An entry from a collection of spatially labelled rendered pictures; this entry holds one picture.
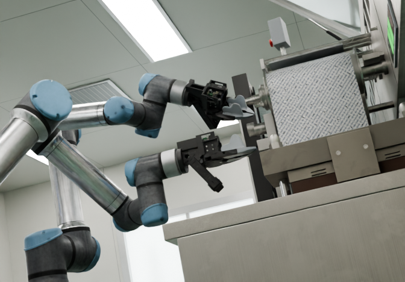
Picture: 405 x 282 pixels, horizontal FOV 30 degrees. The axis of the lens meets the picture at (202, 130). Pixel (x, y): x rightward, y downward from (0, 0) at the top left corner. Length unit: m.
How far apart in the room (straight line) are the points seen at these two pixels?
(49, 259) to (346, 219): 0.96
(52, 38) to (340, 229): 3.68
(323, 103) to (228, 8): 3.14
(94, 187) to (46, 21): 2.88
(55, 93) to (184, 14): 3.18
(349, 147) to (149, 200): 0.57
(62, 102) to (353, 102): 0.76
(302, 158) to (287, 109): 0.27
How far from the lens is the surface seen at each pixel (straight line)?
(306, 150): 1.82
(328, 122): 2.04
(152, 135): 2.29
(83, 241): 2.42
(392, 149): 1.82
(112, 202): 2.14
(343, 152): 1.79
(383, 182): 1.73
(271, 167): 1.82
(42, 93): 1.97
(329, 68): 2.08
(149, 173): 2.06
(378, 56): 2.13
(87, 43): 5.26
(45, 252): 2.30
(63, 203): 2.46
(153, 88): 2.29
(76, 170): 2.12
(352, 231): 1.72
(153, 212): 2.04
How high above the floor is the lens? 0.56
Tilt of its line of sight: 17 degrees up
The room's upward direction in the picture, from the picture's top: 11 degrees counter-clockwise
